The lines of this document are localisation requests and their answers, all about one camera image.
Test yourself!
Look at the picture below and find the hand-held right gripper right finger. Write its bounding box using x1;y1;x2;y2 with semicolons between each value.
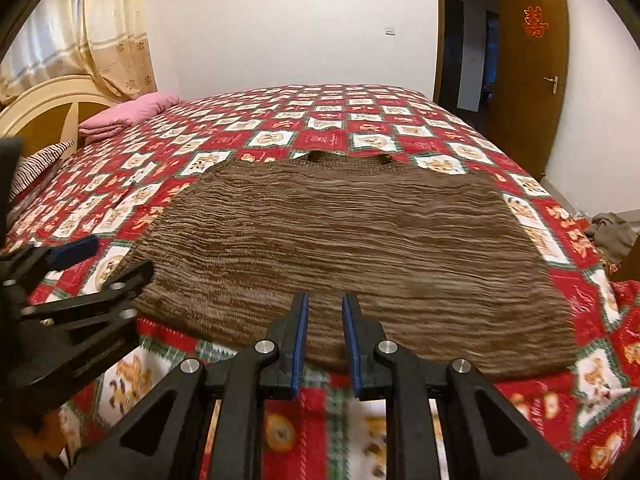
341;292;581;480

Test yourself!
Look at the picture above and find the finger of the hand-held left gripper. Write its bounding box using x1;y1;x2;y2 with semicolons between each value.
7;235;101;291
20;260;155;335

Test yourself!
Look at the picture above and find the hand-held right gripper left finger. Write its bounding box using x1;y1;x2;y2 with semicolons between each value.
65;292;311;480

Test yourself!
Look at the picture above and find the brown knitted sweater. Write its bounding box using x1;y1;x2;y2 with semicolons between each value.
102;150;581;381

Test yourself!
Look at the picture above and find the striped pillow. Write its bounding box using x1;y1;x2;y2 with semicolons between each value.
10;141;76;201

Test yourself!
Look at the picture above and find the cream wooden headboard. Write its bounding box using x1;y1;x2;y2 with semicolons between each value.
0;75;118;161

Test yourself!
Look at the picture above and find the pink folded blanket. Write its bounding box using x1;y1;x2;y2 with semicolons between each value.
79;91;182;136

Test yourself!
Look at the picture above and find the beige patterned curtain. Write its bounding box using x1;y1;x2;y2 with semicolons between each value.
80;0;158;102
0;0;96;103

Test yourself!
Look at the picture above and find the red checked printed bedsheet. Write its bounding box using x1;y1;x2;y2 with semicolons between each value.
0;82;640;480

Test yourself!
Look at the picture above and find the grey brown cloth heap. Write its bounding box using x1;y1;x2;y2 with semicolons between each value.
584;212;638;266

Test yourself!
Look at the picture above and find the brown wooden door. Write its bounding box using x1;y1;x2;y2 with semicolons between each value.
492;0;571;181

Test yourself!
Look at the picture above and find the red paper door decoration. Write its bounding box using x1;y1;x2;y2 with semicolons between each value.
522;6;546;38

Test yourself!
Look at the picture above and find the brown door frame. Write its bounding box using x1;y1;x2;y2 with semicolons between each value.
432;0;513;111

